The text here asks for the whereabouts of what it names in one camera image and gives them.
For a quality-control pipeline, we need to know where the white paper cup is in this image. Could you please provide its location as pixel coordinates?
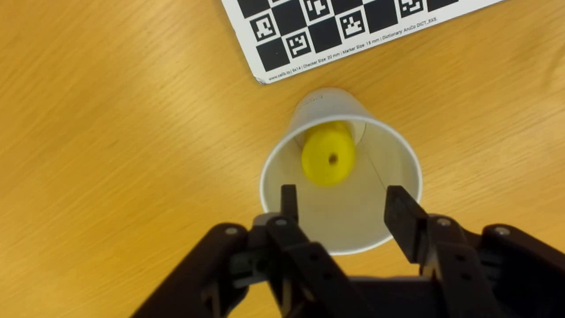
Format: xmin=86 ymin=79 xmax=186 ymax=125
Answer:
xmin=257 ymin=86 xmax=425 ymax=256

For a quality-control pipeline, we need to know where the black white calibration board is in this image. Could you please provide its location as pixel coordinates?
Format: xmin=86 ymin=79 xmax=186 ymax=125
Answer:
xmin=218 ymin=0 xmax=504 ymax=86

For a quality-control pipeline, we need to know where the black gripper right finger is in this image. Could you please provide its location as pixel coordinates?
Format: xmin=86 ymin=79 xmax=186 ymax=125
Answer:
xmin=382 ymin=183 xmax=565 ymax=318

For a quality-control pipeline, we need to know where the yellow wooden ring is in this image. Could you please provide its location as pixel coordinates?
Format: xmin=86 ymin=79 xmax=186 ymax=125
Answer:
xmin=299 ymin=121 xmax=358 ymax=189

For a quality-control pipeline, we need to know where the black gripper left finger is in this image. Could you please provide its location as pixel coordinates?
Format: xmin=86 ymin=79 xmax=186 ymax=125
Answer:
xmin=130 ymin=183 xmax=377 ymax=318

